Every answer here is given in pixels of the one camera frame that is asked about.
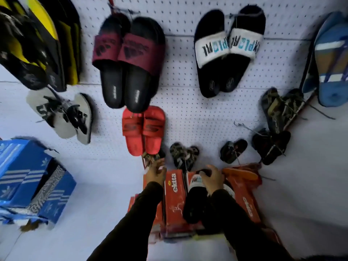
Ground large black slide white strap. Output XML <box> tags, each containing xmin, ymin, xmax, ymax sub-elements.
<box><xmin>220</xmin><ymin>5</ymin><xmax>266</xmax><ymax>93</ymax></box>
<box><xmin>194</xmin><ymin>9</ymin><xmax>231</xmax><ymax>99</ymax></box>

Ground person's left forearm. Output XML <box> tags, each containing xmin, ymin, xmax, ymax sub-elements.
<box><xmin>87</xmin><ymin>181</ymin><xmax>165</xmax><ymax>261</ymax></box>

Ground black yellow sandal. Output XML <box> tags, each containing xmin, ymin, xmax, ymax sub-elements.
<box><xmin>0</xmin><ymin>0</ymin><xmax>49</xmax><ymax>90</ymax></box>
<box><xmin>41</xmin><ymin>0</ymin><xmax>82</xmax><ymax>86</ymax></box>
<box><xmin>16</xmin><ymin>0</ymin><xmax>67</xmax><ymax>93</ymax></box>

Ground grey flip-flop black straps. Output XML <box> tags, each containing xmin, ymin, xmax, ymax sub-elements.
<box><xmin>26</xmin><ymin>88</ymin><xmax>79</xmax><ymax>139</ymax></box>
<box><xmin>67</xmin><ymin>93</ymin><xmax>94</xmax><ymax>145</ymax></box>

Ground red slide sandal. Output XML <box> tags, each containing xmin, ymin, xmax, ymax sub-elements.
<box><xmin>122</xmin><ymin>108</ymin><xmax>145</xmax><ymax>157</ymax></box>
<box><xmin>142</xmin><ymin>106</ymin><xmax>166</xmax><ymax>155</ymax></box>

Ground person's left hand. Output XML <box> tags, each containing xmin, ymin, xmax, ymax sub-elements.
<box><xmin>145</xmin><ymin>158</ymin><xmax>167</xmax><ymax>187</ymax></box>

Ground blue patterned shoe box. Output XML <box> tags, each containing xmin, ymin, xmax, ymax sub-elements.
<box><xmin>26</xmin><ymin>160</ymin><xmax>77</xmax><ymax>225</ymax></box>

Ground camouflage strap sandal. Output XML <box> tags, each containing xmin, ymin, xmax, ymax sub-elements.
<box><xmin>261</xmin><ymin>87</ymin><xmax>286</xmax><ymax>133</ymax></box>
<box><xmin>281</xmin><ymin>88</ymin><xmax>305</xmax><ymax>120</ymax></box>

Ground person's right forearm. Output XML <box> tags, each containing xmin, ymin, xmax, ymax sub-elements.
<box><xmin>209</xmin><ymin>189</ymin><xmax>295</xmax><ymax>261</ymax></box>

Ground black slide maroon strap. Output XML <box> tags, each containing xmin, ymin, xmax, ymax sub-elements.
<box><xmin>117</xmin><ymin>17</ymin><xmax>166</xmax><ymax>114</ymax></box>
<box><xmin>92</xmin><ymin>13</ymin><xmax>131</xmax><ymax>109</ymax></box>

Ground person's right hand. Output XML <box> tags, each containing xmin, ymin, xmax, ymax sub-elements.
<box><xmin>199</xmin><ymin>165</ymin><xmax>225</xmax><ymax>195</ymax></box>

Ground red shoe box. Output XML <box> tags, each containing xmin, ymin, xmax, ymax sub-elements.
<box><xmin>222</xmin><ymin>163</ymin><xmax>264</xmax><ymax>225</ymax></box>
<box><xmin>164</xmin><ymin>169</ymin><xmax>194</xmax><ymax>237</ymax></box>
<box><xmin>128</xmin><ymin>171</ymin><xmax>167</xmax><ymax>243</ymax></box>

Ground small camouflage sandal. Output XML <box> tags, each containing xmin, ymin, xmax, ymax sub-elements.
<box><xmin>170</xmin><ymin>142</ymin><xmax>188</xmax><ymax>171</ymax></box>
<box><xmin>185</xmin><ymin>146</ymin><xmax>200</xmax><ymax>173</ymax></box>

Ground small brown patterned sandal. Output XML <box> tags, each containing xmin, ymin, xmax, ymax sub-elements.
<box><xmin>142</xmin><ymin>150</ymin><xmax>166</xmax><ymax>169</ymax></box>

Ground blue striped flip-flop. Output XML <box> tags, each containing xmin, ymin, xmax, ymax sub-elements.
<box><xmin>300</xmin><ymin>11</ymin><xmax>346</xmax><ymax>94</ymax></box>
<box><xmin>314</xmin><ymin>23</ymin><xmax>348</xmax><ymax>107</ymax></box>

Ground small dark sandal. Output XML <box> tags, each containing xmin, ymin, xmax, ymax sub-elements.
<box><xmin>220</xmin><ymin>141</ymin><xmax>237</xmax><ymax>164</ymax></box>
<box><xmin>232</xmin><ymin>139</ymin><xmax>248</xmax><ymax>158</ymax></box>

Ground blue striped shoe box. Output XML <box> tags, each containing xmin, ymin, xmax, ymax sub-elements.
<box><xmin>0</xmin><ymin>138</ymin><xmax>54</xmax><ymax>208</ymax></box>

